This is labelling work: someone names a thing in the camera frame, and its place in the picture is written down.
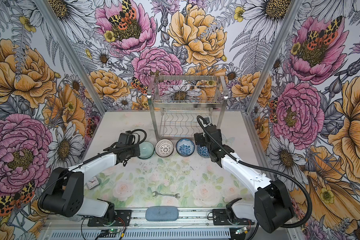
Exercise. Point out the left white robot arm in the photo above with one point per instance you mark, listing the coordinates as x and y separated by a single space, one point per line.
64 193

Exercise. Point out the aluminium front rail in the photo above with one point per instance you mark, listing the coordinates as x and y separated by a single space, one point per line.
188 218

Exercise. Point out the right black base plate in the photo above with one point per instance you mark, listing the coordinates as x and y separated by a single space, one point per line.
224 217

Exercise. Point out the white maroon triangle bowl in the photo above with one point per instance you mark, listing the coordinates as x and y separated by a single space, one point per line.
164 148

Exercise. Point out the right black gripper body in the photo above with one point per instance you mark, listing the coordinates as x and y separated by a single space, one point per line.
199 137

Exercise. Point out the steel two-tier dish rack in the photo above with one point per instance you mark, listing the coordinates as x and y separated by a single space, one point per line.
175 102

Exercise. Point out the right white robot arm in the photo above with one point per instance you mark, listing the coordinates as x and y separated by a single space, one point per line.
272 208

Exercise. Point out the small white square clock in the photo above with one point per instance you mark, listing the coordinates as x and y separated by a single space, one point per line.
93 183

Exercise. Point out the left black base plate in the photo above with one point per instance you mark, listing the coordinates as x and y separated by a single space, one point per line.
122 218

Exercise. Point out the mint green glazed bowl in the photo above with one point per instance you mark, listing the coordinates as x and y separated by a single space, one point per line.
147 150

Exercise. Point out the blue floral porcelain bowl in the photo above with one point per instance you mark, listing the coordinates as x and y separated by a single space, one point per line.
185 147

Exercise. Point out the white vented cable duct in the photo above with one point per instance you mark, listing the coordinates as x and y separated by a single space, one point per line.
142 234

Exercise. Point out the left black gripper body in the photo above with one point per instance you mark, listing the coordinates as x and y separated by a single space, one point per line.
133 151

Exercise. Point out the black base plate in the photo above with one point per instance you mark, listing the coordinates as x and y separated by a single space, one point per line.
224 217
122 218

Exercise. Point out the blue triangle pattern bowl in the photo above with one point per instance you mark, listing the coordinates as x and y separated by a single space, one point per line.
203 151

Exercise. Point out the steel open-end wrench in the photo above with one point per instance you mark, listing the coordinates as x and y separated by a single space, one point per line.
156 194

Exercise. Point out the blue grey oval sponge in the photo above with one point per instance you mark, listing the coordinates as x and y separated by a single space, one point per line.
162 214

